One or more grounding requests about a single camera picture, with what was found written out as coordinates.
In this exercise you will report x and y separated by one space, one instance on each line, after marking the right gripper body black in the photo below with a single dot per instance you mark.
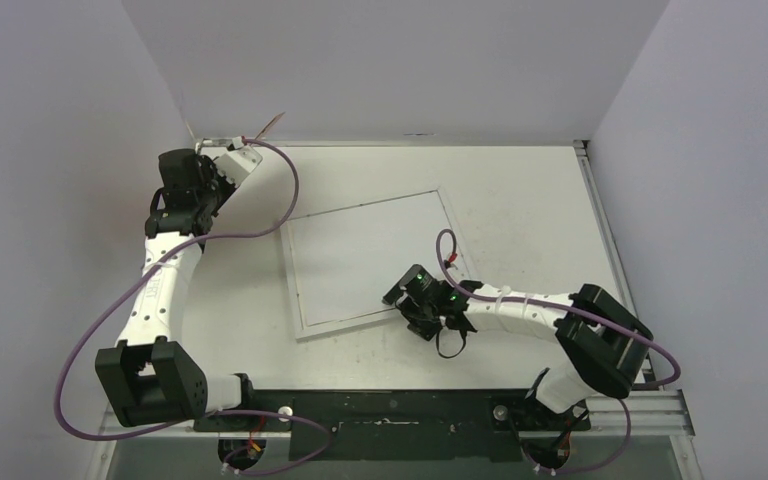
407 301

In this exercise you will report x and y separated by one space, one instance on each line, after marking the white picture frame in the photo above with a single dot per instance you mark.
331 328

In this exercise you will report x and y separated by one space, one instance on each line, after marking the white brown backing board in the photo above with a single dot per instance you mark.
269 126

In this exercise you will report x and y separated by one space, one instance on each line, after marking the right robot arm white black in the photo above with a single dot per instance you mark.
604 344

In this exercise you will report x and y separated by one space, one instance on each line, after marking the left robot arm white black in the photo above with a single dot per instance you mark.
148 376

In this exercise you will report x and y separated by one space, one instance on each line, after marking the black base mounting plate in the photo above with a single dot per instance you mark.
407 425

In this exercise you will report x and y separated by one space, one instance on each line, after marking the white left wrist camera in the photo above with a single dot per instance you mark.
237 161

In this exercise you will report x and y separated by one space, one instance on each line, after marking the aluminium front rail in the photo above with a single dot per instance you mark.
652 414

